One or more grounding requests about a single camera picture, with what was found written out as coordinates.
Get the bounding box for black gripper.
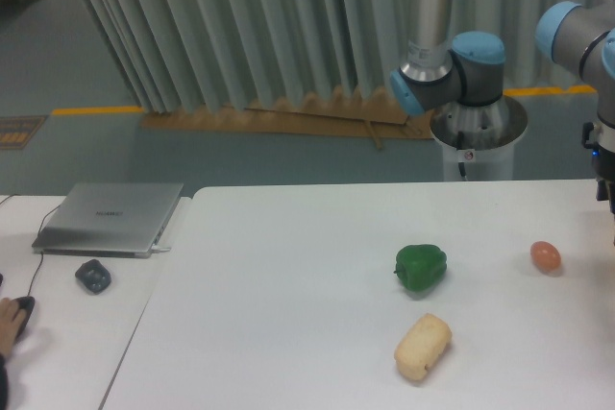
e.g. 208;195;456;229
581;121;614;215

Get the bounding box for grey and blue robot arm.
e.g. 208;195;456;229
390;0;614;204

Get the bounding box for dark sleeved forearm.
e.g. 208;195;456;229
0;355;10;410

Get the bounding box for beige bread loaf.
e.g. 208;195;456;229
394;313;453;382

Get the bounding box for person's hand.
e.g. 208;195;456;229
0;298;27;359

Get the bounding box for brown egg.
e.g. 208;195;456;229
529;241;561;272

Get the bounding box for green bell pepper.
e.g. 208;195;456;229
394;244;448;293

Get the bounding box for brown cardboard sheet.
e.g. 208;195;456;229
140;86;431;150

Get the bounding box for grey pleated curtain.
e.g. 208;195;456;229
83;0;602;112

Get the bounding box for silver closed laptop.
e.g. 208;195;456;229
32;182;184;257

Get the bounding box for black 3D mouse controller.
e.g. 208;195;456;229
75;259;112;295

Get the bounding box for black computer mouse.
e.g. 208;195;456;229
14;296;36;339

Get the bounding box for white cylindrical robot pedestal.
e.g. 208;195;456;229
430;96;528;181

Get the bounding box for black mouse cable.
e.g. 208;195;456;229
0;194;68;298

